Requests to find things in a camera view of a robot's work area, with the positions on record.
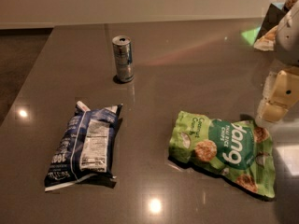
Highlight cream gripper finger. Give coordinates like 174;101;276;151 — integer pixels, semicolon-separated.
269;66;299;109
256;98;288;123

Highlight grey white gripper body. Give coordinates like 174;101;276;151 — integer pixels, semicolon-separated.
276;1;299;66

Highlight blue chip bag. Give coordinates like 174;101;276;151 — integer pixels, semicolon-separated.
44;101;122;191

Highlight cream snack bag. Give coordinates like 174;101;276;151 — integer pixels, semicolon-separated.
253;26;278;51

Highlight green rice chip bag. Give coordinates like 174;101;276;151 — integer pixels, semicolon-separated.
169;111;276;199

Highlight dark snack box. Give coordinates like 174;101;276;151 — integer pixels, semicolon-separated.
256;3;286;39

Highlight silver blue drink can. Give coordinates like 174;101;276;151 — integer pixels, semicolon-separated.
112;35;134;83

